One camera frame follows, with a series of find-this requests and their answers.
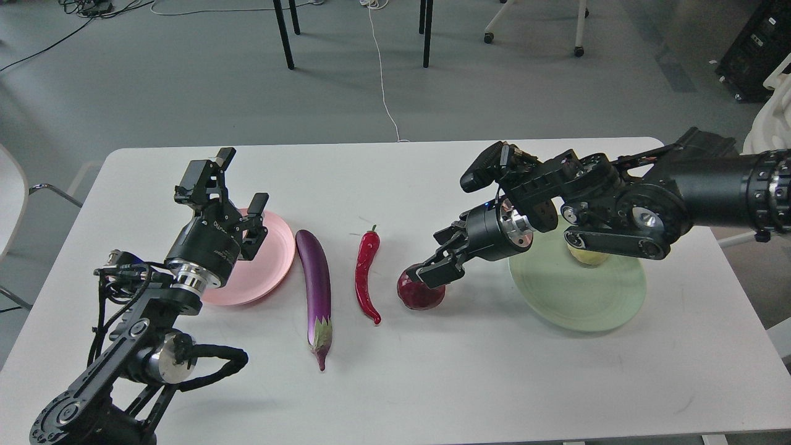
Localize red pomegranate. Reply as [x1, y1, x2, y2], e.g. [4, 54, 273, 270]
[397, 269, 447, 310]

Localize white chair right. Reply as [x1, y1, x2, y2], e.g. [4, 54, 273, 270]
[717, 53, 791, 248]

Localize black table legs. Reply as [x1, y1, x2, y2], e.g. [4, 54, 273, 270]
[272, 1, 434, 70]

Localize yellow-pink peach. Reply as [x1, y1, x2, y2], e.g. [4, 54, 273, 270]
[566, 244, 610, 267]

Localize black floor cables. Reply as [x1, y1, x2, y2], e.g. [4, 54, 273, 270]
[0, 0, 155, 75]

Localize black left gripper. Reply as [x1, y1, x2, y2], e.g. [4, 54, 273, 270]
[166, 147, 269, 289]

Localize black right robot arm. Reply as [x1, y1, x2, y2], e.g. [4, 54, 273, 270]
[405, 127, 790, 289]

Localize black equipment case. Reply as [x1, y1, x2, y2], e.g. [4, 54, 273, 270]
[715, 1, 790, 103]

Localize purple eggplant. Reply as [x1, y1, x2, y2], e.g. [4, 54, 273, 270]
[295, 230, 333, 372]

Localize white floor cable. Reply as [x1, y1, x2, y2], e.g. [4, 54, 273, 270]
[360, 0, 410, 143]

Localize green plate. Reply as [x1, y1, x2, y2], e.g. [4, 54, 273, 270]
[509, 221, 646, 333]

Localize white office chair base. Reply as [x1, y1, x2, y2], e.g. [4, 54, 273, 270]
[483, 0, 591, 58]

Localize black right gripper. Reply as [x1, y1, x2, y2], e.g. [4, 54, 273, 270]
[405, 201, 533, 289]

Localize white chair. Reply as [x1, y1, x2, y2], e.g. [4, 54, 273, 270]
[0, 144, 84, 312]
[717, 53, 791, 248]

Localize white chair left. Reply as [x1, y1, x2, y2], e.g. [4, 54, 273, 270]
[0, 144, 84, 312]

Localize pink plate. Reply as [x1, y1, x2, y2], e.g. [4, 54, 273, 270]
[201, 210, 296, 306]

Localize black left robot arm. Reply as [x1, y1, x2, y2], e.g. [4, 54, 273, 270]
[29, 147, 269, 444]

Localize red chili pepper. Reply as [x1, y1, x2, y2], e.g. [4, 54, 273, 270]
[354, 224, 382, 326]

